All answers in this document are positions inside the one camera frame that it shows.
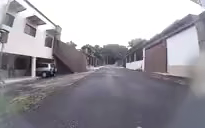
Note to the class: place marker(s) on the low white wall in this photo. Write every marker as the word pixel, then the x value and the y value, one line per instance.
pixel 135 65

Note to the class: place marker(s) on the pale concrete pavement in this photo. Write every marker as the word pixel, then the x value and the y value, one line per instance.
pixel 46 83

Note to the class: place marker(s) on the building with brown gate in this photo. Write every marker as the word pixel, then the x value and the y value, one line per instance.
pixel 183 50

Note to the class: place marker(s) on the silver car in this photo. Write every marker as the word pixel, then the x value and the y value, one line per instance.
pixel 45 70

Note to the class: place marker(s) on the group of trees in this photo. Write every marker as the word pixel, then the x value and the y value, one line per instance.
pixel 111 53

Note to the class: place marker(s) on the narrow concrete pavement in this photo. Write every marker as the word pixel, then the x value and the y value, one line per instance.
pixel 170 77

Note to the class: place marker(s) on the grass patch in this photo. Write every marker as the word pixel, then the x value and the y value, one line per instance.
pixel 3 104

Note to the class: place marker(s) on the white two-storey building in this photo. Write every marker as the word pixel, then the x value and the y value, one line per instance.
pixel 20 43

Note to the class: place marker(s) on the brown walled building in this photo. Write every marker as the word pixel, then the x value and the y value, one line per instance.
pixel 68 56

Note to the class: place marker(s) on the grey asphalt road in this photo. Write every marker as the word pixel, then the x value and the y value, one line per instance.
pixel 116 96

